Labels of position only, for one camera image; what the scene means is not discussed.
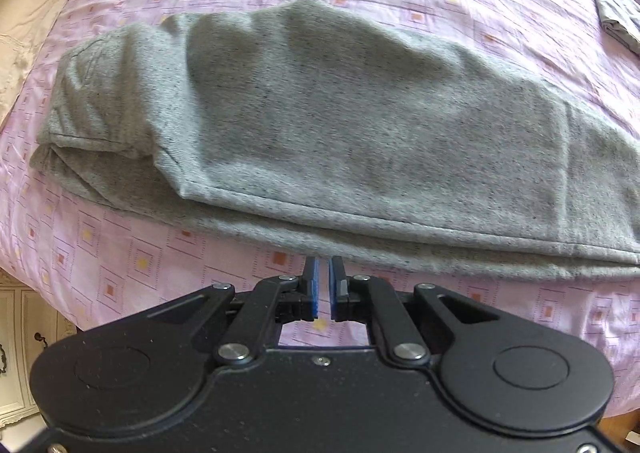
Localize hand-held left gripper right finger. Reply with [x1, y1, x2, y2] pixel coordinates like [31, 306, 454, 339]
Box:
[328, 256, 501, 368]

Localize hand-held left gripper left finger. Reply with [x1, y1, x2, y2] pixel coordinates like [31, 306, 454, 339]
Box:
[146, 256, 321, 368]

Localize grey pants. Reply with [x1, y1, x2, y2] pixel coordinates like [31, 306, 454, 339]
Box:
[30, 0, 640, 280]

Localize white ornate nightstand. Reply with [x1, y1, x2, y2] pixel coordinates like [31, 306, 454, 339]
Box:
[0, 278, 83, 434]

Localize cream pillow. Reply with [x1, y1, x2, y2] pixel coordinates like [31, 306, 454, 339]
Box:
[0, 0, 118, 121]

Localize folded grey cloth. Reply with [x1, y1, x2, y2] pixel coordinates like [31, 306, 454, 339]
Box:
[586, 0, 640, 56]

